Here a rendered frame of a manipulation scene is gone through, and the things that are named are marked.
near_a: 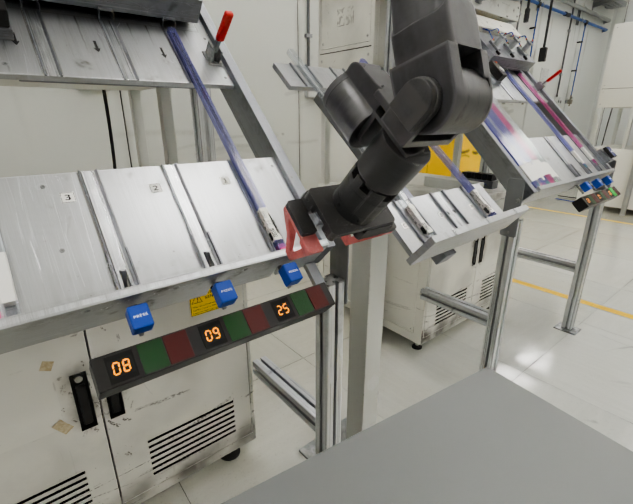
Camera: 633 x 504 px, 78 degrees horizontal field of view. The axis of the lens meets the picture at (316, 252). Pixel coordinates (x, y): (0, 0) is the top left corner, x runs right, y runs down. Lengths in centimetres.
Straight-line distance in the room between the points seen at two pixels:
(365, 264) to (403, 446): 52
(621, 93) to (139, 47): 450
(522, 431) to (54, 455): 84
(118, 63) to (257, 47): 213
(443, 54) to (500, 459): 38
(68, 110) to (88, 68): 169
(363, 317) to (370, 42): 105
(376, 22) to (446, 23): 129
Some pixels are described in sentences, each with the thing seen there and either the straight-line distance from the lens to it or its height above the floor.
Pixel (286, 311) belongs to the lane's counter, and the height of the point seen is 65.
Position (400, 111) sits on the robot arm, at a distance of 36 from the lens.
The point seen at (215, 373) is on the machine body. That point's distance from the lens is 103.
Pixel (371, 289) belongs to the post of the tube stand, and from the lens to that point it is 92.
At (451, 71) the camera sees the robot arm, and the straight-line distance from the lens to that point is 35.
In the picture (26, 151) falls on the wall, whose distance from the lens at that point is 244.
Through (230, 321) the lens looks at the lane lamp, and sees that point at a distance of 55.
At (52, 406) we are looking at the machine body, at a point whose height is 41.
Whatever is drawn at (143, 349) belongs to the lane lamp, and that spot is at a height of 66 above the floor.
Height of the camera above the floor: 92
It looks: 19 degrees down
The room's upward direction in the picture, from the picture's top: straight up
